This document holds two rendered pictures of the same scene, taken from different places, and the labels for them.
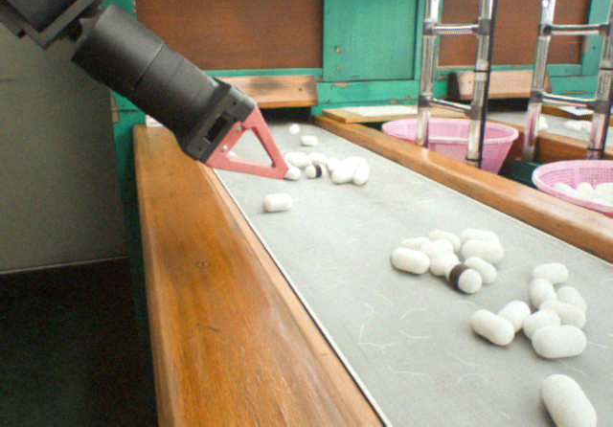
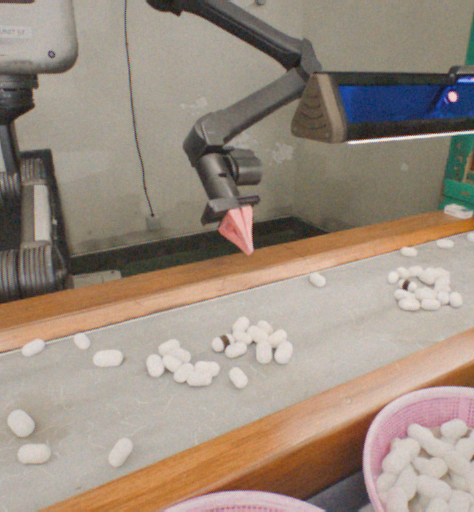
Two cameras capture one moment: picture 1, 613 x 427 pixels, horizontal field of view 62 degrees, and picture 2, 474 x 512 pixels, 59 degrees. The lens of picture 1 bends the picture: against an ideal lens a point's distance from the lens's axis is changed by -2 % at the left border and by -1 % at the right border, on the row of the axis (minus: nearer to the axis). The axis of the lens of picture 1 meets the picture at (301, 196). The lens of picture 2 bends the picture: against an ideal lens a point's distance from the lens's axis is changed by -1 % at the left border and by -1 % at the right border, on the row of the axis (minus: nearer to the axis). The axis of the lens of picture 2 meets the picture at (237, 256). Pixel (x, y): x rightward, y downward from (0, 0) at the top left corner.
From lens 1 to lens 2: 0.74 m
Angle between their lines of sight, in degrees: 74
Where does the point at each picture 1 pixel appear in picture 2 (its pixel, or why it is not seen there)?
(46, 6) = (193, 153)
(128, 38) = (202, 170)
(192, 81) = (215, 193)
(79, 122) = not seen: outside the picture
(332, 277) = (225, 309)
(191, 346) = (138, 278)
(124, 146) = not seen: hidden behind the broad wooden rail
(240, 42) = not seen: outside the picture
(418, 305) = (199, 333)
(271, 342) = (140, 290)
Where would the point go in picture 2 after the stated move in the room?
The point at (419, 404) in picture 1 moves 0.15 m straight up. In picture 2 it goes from (123, 332) to (111, 242)
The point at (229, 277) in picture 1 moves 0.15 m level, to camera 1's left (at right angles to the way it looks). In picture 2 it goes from (191, 276) to (185, 246)
